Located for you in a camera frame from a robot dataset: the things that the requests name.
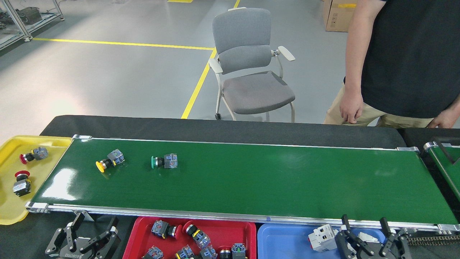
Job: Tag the black guide frame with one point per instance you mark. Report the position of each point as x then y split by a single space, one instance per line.
445 153

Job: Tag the short green conveyor belt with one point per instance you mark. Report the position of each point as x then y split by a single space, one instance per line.
453 174

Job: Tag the yellow plastic tray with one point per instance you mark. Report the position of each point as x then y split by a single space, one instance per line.
39 187

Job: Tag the black box on rack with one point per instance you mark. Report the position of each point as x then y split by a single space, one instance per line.
30 15

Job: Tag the person's left hand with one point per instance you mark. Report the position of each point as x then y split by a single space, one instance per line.
444 120

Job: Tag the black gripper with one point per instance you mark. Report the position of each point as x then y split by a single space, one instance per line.
77 256
375 257

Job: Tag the person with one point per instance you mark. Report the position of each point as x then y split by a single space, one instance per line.
413 54

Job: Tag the person's right hand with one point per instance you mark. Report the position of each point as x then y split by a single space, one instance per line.
350 106

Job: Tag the green conveyor belt silver frame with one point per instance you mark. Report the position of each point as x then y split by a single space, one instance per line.
251 180

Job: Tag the blue plastic tray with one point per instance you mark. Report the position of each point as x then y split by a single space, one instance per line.
284 241

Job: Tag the grey office chair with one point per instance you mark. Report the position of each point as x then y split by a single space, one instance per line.
255 91

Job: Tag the brown cardboard box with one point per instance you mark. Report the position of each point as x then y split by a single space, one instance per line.
337 16

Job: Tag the white circuit breaker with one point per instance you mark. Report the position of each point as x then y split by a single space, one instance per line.
364 236
321 238

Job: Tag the red plastic tray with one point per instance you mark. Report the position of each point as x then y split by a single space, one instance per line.
233 232

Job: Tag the person's left forearm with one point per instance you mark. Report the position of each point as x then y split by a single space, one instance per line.
455 104

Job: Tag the person's right forearm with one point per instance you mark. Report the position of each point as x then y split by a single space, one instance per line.
357 54

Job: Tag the silver metal rack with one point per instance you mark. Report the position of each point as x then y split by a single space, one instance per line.
41 27

